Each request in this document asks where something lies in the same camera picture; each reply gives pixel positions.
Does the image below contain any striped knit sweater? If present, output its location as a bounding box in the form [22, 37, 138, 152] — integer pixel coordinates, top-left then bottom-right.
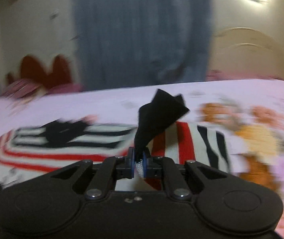
[0, 90, 232, 187]

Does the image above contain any red heart-shaped headboard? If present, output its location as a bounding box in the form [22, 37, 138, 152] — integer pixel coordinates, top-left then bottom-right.
[6, 54, 73, 90]

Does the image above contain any pink pillow pile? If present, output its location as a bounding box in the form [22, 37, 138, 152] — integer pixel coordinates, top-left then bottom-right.
[0, 79, 83, 99]

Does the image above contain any pink floral bed sheet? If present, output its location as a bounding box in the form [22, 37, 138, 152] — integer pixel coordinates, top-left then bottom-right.
[0, 80, 284, 238]

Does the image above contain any blue centre curtain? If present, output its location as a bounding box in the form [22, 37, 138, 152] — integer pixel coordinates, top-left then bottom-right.
[74, 0, 212, 91]

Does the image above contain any cream arched headboard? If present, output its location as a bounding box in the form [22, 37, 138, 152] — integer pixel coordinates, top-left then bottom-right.
[208, 27, 284, 80]

